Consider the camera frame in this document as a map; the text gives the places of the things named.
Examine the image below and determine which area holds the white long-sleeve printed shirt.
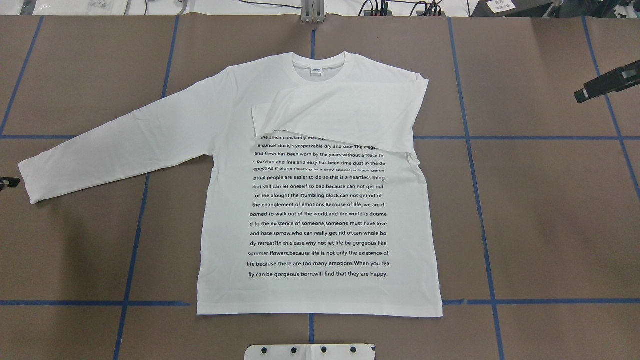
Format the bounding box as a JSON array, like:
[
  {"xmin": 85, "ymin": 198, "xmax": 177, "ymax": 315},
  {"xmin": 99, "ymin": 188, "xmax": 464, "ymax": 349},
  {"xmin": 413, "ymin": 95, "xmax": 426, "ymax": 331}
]
[{"xmin": 18, "ymin": 52, "xmax": 443, "ymax": 318}]

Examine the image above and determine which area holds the grey aluminium frame post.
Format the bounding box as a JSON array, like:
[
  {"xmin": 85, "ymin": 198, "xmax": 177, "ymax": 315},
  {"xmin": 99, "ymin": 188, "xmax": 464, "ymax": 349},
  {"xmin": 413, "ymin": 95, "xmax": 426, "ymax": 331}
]
[{"xmin": 301, "ymin": 0, "xmax": 326, "ymax": 23}]

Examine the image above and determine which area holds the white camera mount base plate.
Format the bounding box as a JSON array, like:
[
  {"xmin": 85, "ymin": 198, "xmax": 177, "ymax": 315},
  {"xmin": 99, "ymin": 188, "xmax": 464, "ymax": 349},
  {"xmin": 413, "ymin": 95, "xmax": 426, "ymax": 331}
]
[{"xmin": 244, "ymin": 343, "xmax": 377, "ymax": 360}]

